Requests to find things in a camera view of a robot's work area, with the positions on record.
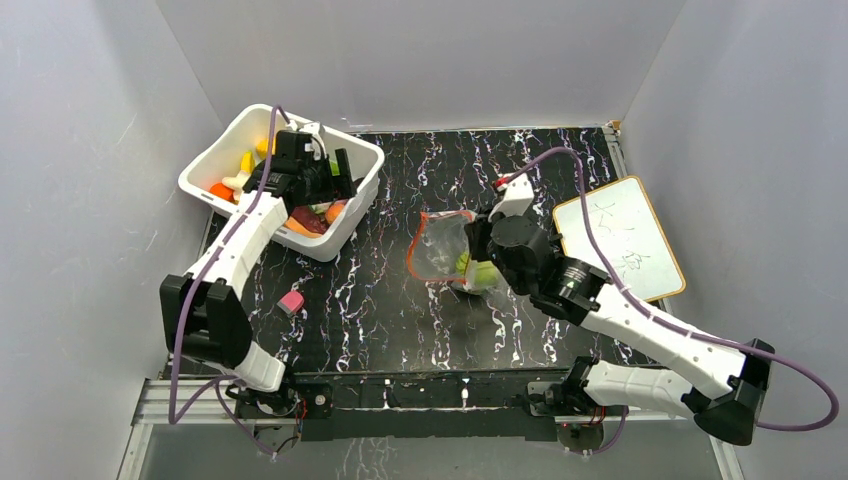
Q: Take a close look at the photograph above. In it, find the green toy cabbage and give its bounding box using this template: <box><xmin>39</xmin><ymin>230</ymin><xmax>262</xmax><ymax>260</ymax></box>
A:
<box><xmin>451</xmin><ymin>252</ymin><xmax>502</xmax><ymax>295</ymax></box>

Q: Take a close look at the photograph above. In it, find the clear orange-zip bag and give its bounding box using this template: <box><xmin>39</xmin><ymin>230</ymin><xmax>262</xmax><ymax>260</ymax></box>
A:
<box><xmin>406</xmin><ymin>210</ymin><xmax>475</xmax><ymax>288</ymax></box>

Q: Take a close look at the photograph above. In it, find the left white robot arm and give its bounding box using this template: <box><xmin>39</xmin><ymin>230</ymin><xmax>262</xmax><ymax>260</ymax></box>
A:
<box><xmin>159</xmin><ymin>131</ymin><xmax>357</xmax><ymax>416</ymax></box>

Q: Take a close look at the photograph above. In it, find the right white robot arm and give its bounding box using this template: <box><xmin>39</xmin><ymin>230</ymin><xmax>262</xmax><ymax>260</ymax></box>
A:
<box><xmin>463</xmin><ymin>214</ymin><xmax>770</xmax><ymax>446</ymax></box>

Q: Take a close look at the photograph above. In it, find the white plastic bin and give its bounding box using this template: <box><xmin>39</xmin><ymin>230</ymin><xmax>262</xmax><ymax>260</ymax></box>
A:
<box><xmin>177</xmin><ymin>103</ymin><xmax>386</xmax><ymax>263</ymax></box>

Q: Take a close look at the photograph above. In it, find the orange toy peach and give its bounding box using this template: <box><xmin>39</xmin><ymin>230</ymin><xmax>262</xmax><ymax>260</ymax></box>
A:
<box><xmin>324</xmin><ymin>201</ymin><xmax>346</xmax><ymax>225</ymax></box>

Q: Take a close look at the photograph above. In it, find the yellow toy bell pepper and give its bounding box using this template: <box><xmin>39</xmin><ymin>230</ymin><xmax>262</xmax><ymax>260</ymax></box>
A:
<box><xmin>255</xmin><ymin>138</ymin><xmax>277</xmax><ymax>160</ymax></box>

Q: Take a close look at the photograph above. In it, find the white toy mushroom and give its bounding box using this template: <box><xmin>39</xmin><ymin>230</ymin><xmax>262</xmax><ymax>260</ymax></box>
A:
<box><xmin>221</xmin><ymin>151</ymin><xmax>255</xmax><ymax>204</ymax></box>

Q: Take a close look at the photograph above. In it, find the orange toy carrot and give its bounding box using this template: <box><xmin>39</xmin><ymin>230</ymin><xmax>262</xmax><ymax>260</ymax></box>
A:
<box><xmin>209</xmin><ymin>183</ymin><xmax>235</xmax><ymax>203</ymax></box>

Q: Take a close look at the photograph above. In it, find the black marble table mat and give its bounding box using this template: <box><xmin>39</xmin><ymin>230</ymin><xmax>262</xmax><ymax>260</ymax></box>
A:
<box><xmin>241</xmin><ymin>127</ymin><xmax>649</xmax><ymax>372</ymax></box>

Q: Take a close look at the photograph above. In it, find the pink eraser block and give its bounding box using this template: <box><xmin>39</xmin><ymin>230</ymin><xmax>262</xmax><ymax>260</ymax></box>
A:
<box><xmin>276</xmin><ymin>291</ymin><xmax>305</xmax><ymax>316</ymax></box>

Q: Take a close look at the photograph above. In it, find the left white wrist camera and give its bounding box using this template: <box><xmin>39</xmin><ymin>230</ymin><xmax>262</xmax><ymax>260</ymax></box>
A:
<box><xmin>287</xmin><ymin>120</ymin><xmax>327</xmax><ymax>160</ymax></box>

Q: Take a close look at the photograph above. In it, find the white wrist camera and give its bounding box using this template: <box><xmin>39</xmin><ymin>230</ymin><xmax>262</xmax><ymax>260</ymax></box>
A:
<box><xmin>488</xmin><ymin>173</ymin><xmax>535</xmax><ymax>222</ymax></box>
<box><xmin>287</xmin><ymin>120</ymin><xmax>327</xmax><ymax>160</ymax></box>

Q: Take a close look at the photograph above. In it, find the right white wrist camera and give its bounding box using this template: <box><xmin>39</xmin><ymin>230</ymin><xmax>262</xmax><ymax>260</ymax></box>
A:
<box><xmin>488</xmin><ymin>173</ymin><xmax>535</xmax><ymax>222</ymax></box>

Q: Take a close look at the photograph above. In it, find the small whiteboard wooden frame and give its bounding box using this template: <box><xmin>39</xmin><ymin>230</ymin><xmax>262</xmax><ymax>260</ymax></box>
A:
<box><xmin>586</xmin><ymin>176</ymin><xmax>686</xmax><ymax>302</ymax></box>

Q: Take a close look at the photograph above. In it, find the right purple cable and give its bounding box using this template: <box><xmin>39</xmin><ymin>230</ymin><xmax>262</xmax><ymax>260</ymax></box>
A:
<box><xmin>493</xmin><ymin>146</ymin><xmax>840</xmax><ymax>457</ymax></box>

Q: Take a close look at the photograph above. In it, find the purple cable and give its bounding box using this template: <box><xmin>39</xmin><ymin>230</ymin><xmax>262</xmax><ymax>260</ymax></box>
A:
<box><xmin>493</xmin><ymin>146</ymin><xmax>840</xmax><ymax>457</ymax></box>
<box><xmin>168</xmin><ymin>103</ymin><xmax>293</xmax><ymax>458</ymax></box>

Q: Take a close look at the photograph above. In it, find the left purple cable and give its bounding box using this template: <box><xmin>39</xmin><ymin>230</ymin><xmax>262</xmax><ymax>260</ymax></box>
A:
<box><xmin>168</xmin><ymin>103</ymin><xmax>293</xmax><ymax>458</ymax></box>

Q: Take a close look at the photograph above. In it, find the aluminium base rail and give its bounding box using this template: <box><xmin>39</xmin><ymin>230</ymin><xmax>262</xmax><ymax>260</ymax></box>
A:
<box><xmin>115</xmin><ymin>374</ymin><xmax>745</xmax><ymax>480</ymax></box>

